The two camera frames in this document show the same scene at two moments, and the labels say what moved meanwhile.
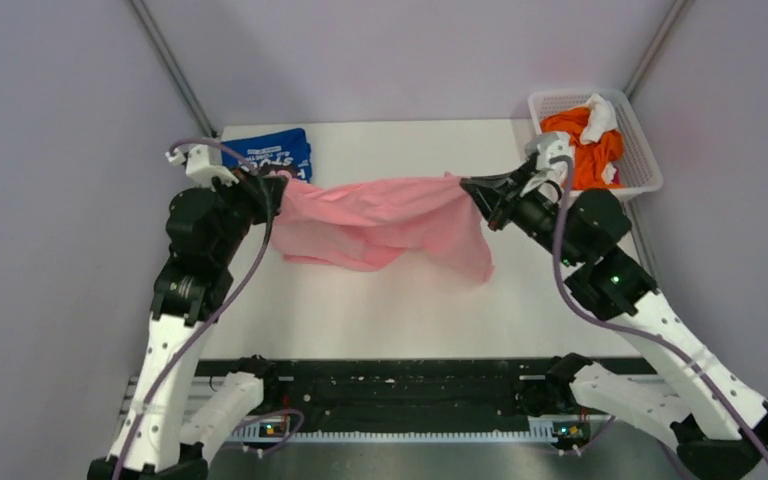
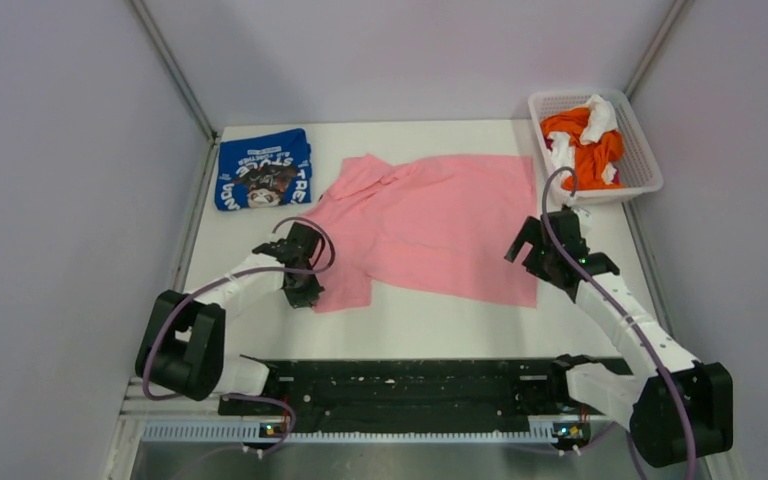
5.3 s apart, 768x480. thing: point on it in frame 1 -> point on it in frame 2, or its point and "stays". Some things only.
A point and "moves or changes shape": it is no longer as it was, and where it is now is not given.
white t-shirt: (601, 120) stays
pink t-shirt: (363, 223) moves or changes shape
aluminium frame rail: (171, 63) stays
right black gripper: (498, 208) -> (531, 232)
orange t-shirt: (590, 158) stays
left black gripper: (266, 192) -> (304, 298)
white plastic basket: (640, 170) stays
